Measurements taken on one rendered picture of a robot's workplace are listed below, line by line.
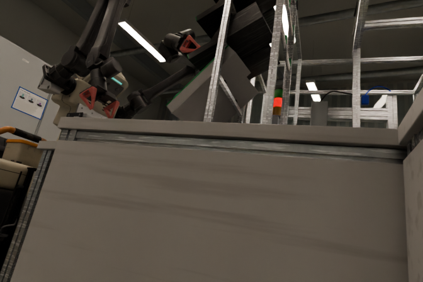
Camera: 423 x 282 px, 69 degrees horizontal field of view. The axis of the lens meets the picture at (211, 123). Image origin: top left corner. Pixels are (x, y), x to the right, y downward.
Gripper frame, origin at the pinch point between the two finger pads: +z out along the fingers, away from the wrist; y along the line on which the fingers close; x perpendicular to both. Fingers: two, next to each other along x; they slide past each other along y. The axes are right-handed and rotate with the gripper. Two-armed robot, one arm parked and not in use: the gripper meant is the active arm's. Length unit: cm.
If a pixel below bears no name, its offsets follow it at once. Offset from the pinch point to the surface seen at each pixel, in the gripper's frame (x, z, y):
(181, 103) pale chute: 21.0, 13.4, -9.7
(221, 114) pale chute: 15.9, 13.7, 12.1
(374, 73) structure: -316, -133, 688
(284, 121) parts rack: 6.3, 31.8, 23.2
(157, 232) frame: 46, 48, -34
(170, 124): 28, 36, -34
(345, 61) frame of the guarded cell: -72, -1, 131
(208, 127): 24, 44, -32
